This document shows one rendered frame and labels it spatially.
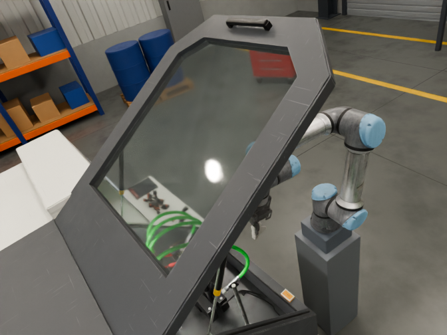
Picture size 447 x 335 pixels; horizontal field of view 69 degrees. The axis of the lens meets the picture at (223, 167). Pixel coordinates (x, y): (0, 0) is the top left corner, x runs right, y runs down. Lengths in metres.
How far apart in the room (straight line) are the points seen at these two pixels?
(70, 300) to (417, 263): 2.34
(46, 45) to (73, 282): 5.38
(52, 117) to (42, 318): 5.59
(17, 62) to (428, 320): 6.02
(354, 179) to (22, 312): 1.22
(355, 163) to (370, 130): 0.16
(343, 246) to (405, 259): 1.07
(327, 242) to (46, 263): 1.21
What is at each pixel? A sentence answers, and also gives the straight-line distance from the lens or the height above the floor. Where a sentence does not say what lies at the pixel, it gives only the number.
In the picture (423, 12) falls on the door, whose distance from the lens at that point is 7.64.
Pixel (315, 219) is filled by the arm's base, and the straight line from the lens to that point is 1.69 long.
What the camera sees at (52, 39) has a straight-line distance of 6.21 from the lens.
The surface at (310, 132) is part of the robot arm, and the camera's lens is 1.30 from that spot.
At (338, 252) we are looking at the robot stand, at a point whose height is 0.80.
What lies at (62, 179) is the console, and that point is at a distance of 1.46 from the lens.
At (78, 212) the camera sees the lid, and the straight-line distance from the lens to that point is 1.24.
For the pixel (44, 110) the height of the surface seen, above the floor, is 0.42.
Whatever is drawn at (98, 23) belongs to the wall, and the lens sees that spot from 7.52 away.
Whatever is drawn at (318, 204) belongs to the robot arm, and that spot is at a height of 1.08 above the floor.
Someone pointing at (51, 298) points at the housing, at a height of 1.50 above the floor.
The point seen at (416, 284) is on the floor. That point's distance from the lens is 2.70.
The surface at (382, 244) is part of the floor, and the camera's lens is 2.86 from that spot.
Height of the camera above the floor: 2.20
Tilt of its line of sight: 36 degrees down
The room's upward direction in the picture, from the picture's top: 16 degrees counter-clockwise
